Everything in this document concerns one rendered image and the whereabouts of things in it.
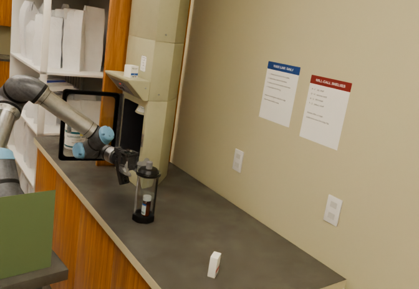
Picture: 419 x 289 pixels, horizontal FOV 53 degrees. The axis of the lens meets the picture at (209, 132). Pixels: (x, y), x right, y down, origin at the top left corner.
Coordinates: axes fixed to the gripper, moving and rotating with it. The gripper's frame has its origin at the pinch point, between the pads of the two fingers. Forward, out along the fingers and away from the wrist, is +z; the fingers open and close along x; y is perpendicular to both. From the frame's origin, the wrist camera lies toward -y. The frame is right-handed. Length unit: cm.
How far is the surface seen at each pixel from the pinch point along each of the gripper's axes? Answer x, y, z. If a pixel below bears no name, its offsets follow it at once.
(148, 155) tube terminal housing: 24.6, -1.8, -24.0
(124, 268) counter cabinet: -17.6, -32.8, 14.1
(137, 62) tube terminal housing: 25, 44, -41
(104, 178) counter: 14, -20, -45
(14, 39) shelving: 59, 33, -247
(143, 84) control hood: 17.3, 35.4, -26.1
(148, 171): -3.0, 4.1, 6.3
